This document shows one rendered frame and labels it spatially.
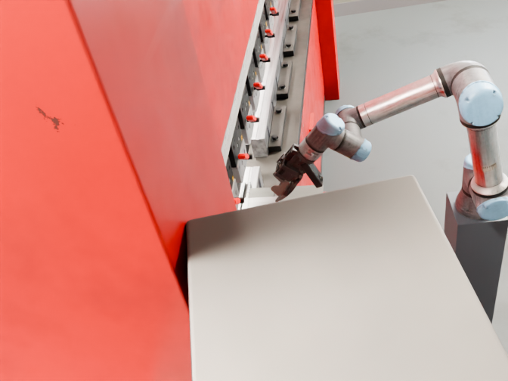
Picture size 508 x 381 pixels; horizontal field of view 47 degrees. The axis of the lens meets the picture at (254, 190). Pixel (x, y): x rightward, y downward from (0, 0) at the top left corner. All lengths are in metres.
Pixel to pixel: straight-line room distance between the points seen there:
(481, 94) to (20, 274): 1.39
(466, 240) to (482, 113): 0.67
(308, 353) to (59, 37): 0.31
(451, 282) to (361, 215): 0.12
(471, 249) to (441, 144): 1.59
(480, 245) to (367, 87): 2.31
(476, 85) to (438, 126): 2.23
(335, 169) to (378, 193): 3.08
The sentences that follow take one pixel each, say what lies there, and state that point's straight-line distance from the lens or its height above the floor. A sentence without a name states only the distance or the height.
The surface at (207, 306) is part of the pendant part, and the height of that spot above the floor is 1.95.
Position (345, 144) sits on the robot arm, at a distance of 1.82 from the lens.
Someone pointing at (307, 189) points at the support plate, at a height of 1.00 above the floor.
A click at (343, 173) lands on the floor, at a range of 3.66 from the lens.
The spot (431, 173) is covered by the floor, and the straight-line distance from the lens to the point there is 3.64.
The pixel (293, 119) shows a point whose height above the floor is 0.88.
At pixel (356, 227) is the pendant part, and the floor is 1.95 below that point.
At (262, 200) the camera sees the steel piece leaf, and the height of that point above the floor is 1.00.
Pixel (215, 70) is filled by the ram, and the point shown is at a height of 1.58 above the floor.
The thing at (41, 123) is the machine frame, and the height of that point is 2.13.
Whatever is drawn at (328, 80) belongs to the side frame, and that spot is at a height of 0.17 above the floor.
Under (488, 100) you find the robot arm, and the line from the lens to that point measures 1.78.
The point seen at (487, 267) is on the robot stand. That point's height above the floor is 0.52.
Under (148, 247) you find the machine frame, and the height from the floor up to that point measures 1.98.
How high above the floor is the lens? 2.37
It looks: 41 degrees down
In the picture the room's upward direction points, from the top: 13 degrees counter-clockwise
